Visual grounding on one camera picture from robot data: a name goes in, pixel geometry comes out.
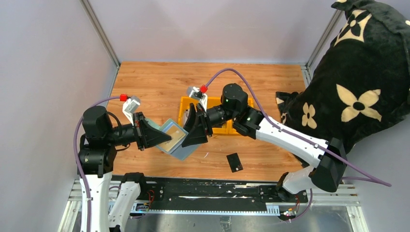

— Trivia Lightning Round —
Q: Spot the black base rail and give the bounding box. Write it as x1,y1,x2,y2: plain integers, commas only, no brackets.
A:
139,177,308,212

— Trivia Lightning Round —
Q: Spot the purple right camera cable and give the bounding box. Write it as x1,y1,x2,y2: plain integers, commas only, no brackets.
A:
200,68,392,188

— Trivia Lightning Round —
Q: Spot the black flower pattern blanket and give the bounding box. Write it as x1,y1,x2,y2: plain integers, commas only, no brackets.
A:
276,0,410,152

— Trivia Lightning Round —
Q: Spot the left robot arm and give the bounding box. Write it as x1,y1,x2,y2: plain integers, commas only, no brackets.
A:
77,106,171,232

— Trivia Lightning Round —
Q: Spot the black credit card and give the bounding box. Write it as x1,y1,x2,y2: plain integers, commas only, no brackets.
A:
226,153,243,173

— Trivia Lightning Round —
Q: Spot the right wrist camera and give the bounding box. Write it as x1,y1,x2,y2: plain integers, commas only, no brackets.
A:
187,86,208,111

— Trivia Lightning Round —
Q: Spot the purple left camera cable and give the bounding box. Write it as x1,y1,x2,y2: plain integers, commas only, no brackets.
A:
73,94,129,232

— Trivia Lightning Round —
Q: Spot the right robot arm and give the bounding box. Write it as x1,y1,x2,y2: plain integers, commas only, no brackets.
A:
182,83,347,201

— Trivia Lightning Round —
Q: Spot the yellow plastic bin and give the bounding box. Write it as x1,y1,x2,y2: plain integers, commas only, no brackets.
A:
228,98,254,136
207,97,229,135
178,96,202,127

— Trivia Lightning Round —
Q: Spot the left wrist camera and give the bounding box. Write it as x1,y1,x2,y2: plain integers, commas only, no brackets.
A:
122,96,141,125

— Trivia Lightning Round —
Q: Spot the purple camera cable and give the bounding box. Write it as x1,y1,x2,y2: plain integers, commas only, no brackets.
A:
73,94,129,232
200,68,392,188

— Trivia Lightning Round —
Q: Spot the yellow plastic bin right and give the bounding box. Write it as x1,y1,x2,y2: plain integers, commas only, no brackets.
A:
228,98,254,136

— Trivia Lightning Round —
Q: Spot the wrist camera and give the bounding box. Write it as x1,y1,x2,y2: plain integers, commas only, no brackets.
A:
122,96,141,125
187,86,208,111

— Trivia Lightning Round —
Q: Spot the yellow plastic bin middle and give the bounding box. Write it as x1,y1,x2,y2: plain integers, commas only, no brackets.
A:
207,97,229,135

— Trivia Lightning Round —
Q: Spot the yellow plastic bin left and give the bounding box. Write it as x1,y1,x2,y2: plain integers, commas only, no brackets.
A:
178,96,202,127

